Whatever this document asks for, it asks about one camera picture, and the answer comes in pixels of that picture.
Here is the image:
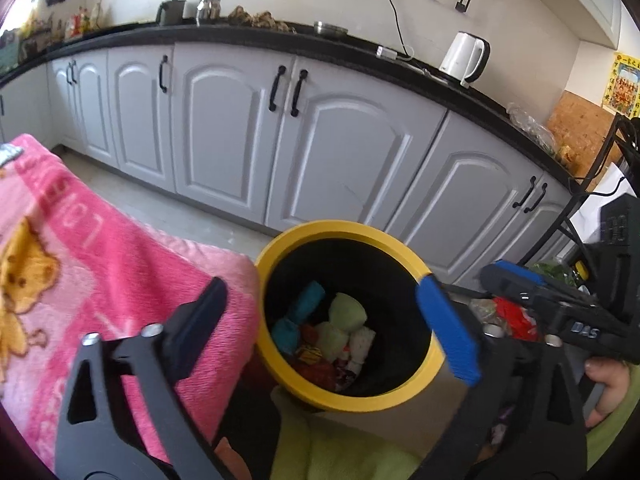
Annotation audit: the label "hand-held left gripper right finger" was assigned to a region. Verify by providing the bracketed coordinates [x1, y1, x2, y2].
[416, 274, 589, 480]

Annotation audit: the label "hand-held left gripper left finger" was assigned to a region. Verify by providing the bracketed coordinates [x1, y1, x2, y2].
[54, 276, 229, 480]

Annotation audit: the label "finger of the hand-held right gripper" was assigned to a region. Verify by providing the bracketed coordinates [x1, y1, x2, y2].
[480, 265, 567, 335]
[492, 259, 597, 307]

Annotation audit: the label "red plastic bag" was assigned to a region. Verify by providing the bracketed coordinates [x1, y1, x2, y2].
[290, 325, 342, 392]

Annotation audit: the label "yellow black waste bin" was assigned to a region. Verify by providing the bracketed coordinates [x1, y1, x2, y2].
[254, 220, 447, 412]

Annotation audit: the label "person's right hand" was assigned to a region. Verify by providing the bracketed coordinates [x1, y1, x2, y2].
[582, 357, 629, 429]

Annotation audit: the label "green leafy vegetables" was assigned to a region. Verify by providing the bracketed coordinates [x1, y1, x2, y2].
[530, 259, 576, 289]

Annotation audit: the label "clear vegetable bag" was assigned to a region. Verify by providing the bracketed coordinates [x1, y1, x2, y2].
[470, 297, 507, 337]

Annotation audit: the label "red shopping bag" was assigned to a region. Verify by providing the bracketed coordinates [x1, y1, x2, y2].
[492, 296, 542, 342]

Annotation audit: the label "white sheet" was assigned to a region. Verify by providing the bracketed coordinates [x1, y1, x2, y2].
[569, 162, 632, 246]

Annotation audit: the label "pink printed blanket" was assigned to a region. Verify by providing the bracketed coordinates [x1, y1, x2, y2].
[0, 132, 262, 472]

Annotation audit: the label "clear plastic bag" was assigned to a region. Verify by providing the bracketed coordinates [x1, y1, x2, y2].
[506, 102, 559, 154]

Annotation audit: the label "black metal stand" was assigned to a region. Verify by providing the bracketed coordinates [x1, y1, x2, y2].
[520, 112, 640, 272]

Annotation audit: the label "chipboard panel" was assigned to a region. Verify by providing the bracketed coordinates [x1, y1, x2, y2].
[547, 90, 621, 179]

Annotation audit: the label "lime green cloth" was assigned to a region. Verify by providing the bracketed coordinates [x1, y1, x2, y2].
[270, 389, 422, 480]

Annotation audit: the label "white base cabinets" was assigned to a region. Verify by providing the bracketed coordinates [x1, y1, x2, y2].
[0, 42, 574, 292]

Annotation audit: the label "white electric kettle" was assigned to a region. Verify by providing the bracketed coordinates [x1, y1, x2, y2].
[440, 31, 491, 89]

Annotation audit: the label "black kitchen countertop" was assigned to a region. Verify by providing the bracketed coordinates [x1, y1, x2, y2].
[0, 22, 584, 184]

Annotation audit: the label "brown lumpy pile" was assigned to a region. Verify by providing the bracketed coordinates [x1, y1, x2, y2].
[227, 6, 296, 34]

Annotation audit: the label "dark grey teapot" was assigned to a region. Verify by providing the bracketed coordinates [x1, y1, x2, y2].
[156, 0, 187, 27]

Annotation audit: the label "steel teapot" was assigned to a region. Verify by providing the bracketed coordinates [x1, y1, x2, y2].
[196, 0, 222, 26]

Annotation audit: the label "group of condiment bottles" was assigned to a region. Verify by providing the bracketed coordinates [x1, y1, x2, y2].
[65, 5, 104, 39]

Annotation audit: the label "cluttered dish rack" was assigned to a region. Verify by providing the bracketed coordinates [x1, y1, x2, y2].
[0, 15, 57, 69]

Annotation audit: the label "yellow wall poster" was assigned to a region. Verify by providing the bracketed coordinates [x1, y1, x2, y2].
[602, 51, 640, 119]

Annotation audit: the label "black power cable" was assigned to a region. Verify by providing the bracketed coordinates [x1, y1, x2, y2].
[385, 0, 416, 56]

